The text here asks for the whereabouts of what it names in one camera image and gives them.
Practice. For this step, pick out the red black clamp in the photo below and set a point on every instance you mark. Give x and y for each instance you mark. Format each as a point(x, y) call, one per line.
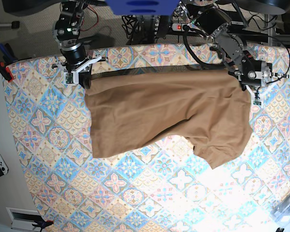
point(8, 57)

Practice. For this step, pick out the clear plastic box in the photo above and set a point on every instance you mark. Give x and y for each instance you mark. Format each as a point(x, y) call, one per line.
point(281, 213)

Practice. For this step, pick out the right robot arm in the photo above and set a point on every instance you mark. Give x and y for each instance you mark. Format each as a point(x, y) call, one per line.
point(66, 32)

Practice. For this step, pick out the black power strip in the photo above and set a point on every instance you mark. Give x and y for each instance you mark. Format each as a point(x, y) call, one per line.
point(178, 27)

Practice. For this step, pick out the orange black clamp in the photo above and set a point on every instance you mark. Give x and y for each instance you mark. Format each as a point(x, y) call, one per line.
point(42, 224)

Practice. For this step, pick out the brown t-shirt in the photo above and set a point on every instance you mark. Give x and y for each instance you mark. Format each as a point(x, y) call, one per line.
point(207, 107)

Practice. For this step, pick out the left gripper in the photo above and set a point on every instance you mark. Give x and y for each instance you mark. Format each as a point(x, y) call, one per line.
point(260, 83)

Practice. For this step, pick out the white tray box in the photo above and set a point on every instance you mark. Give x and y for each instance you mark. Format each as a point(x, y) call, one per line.
point(23, 220)

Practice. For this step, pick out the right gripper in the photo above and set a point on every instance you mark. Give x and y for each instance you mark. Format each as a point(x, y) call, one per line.
point(78, 73)

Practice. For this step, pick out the blue plate overhead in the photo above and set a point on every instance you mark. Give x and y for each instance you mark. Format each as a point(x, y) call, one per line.
point(142, 7)

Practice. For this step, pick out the patterned tablecloth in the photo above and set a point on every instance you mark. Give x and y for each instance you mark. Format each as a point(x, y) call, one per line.
point(162, 187)

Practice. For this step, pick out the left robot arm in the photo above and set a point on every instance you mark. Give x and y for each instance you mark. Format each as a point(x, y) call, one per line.
point(213, 23)

